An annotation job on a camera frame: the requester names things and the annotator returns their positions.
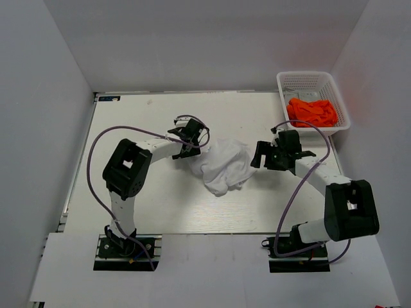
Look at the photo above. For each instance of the blue label sticker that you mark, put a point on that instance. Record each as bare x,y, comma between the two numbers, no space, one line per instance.
109,98

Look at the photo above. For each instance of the white plastic basket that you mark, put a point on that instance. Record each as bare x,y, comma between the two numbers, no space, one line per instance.
314,81

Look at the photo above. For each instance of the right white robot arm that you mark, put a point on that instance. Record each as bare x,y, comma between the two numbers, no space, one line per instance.
349,206

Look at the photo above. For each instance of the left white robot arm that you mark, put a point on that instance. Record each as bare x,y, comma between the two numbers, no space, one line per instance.
126,170

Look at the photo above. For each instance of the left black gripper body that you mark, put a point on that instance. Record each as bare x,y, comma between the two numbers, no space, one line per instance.
194,150

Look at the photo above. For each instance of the grey cloth in basket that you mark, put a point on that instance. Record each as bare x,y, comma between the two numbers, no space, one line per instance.
301,95

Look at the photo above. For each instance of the orange t shirt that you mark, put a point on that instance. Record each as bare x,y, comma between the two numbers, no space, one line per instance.
319,113

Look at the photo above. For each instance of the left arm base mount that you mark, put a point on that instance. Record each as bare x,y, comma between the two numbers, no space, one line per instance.
121,254

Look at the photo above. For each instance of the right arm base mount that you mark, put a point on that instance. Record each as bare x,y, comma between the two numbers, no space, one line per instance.
305,258

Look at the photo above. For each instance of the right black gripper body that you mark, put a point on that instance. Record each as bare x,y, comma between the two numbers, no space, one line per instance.
273,156

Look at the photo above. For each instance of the white t shirt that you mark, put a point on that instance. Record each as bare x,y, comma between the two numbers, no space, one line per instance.
224,166

